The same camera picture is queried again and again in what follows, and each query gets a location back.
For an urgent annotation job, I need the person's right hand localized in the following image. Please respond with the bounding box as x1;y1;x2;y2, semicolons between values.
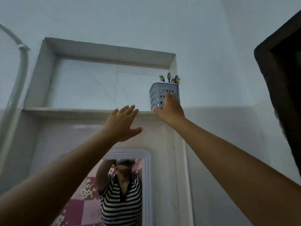
153;92;186;127

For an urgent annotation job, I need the person's left hand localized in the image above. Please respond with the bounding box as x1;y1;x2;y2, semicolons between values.
103;105;143;146

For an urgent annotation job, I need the white perforated plastic holder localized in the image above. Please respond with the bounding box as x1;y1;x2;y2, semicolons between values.
149;82;180;111

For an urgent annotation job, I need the person's right forearm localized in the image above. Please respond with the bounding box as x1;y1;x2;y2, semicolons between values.
169;116;301;226

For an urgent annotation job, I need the person's left forearm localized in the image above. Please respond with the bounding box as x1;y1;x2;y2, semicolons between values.
0;131;117;226

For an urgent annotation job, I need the white framed mirror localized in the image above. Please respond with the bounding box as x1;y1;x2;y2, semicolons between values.
50;148;154;226

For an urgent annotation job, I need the marble wall niche shelf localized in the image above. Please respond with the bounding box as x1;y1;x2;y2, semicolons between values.
22;37;177;116

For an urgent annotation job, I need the white wall pipe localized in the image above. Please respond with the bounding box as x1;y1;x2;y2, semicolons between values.
0;22;30;172

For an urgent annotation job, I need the dark wooden door frame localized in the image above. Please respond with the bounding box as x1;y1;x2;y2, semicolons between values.
253;9;301;179

